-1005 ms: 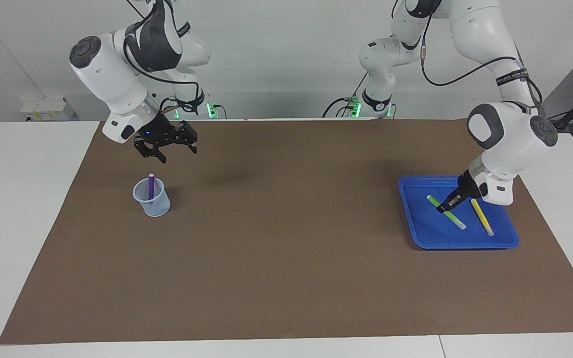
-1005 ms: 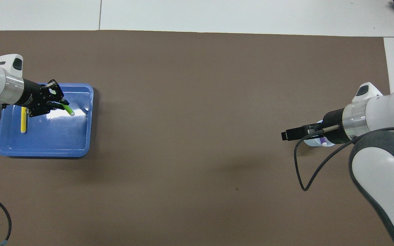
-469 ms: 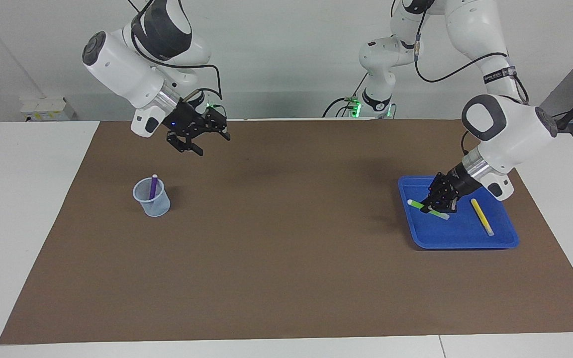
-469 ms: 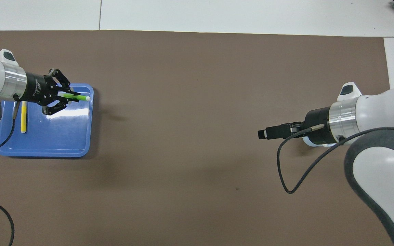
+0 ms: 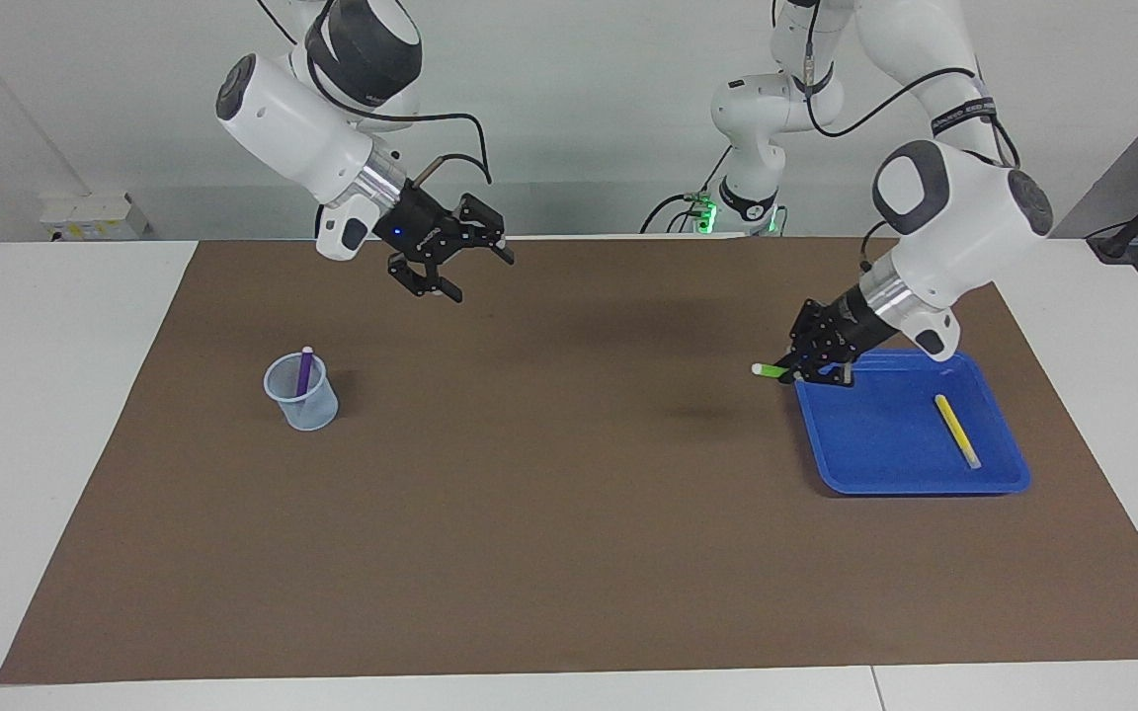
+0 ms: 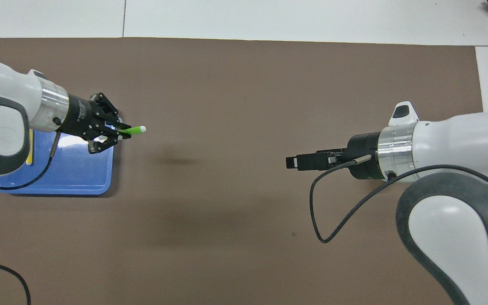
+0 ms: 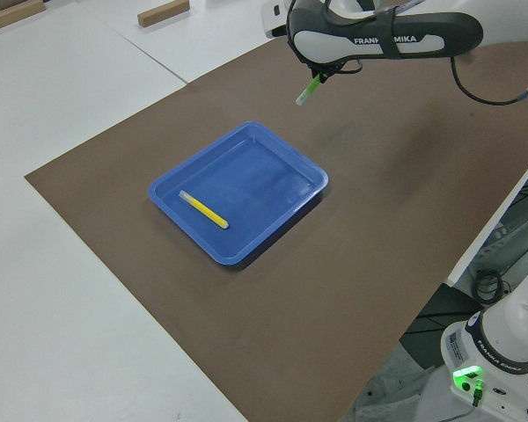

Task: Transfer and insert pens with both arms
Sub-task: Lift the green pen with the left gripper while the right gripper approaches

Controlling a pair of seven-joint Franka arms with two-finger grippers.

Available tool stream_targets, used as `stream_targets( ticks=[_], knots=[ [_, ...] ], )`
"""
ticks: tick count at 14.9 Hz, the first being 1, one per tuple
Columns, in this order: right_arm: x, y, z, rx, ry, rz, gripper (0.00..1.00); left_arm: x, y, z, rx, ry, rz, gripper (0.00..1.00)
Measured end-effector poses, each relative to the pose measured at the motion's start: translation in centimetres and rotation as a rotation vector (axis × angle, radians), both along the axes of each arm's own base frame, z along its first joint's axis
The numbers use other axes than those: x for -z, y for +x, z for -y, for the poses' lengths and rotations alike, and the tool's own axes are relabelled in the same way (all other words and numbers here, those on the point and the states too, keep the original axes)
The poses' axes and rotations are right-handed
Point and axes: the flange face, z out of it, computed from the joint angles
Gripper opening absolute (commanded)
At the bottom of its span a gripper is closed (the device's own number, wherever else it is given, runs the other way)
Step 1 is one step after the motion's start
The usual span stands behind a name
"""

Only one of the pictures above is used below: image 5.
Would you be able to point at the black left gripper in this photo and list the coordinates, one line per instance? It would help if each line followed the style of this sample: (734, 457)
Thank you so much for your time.
(851, 316)

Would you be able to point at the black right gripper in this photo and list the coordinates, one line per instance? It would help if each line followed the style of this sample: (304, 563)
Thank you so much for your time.
(426, 232)

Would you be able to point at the green pen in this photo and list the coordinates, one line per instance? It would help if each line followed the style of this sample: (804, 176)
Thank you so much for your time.
(772, 371)

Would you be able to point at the yellow pen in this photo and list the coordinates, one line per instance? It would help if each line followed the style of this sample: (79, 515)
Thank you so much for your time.
(956, 430)

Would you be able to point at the purple pen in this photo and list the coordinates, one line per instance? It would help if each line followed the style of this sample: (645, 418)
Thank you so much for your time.
(304, 373)

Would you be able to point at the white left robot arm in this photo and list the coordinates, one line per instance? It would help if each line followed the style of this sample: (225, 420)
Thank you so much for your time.
(974, 217)

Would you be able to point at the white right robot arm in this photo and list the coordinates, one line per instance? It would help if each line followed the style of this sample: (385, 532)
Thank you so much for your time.
(283, 118)

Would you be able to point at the blue plastic tray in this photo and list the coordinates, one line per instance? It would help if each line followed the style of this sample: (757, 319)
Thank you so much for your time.
(875, 444)

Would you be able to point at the translucent plastic cup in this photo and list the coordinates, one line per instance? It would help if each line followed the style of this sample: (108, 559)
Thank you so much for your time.
(307, 413)

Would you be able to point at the brown table mat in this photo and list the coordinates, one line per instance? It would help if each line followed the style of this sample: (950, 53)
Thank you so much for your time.
(569, 513)

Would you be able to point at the white wall socket box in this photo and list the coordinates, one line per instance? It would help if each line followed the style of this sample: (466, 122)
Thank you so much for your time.
(95, 217)

